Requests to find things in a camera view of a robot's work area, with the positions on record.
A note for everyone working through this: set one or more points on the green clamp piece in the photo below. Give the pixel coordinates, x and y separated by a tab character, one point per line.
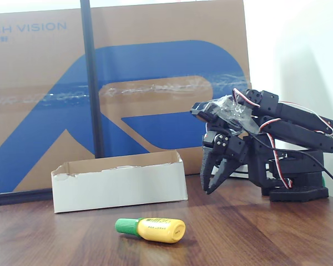
323	181

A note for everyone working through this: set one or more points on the white power strip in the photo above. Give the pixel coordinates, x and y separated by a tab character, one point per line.
241	169

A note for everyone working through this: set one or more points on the tape-wrapped black camera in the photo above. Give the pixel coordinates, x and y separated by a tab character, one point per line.
208	110

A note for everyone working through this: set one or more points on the yellow bottle with green cap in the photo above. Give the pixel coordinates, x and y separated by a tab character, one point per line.
161	230

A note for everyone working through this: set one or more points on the white open cardboard box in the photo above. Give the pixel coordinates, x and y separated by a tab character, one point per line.
119	188

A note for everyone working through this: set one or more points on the black upright pole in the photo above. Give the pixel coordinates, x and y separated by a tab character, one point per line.
91	83

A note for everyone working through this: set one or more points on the black flat base bar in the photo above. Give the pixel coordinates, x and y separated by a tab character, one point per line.
16	198

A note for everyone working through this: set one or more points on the large brown blue-printed carton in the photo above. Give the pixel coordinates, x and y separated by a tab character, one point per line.
155	27

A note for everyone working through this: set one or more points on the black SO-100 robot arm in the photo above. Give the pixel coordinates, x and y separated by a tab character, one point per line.
294	130

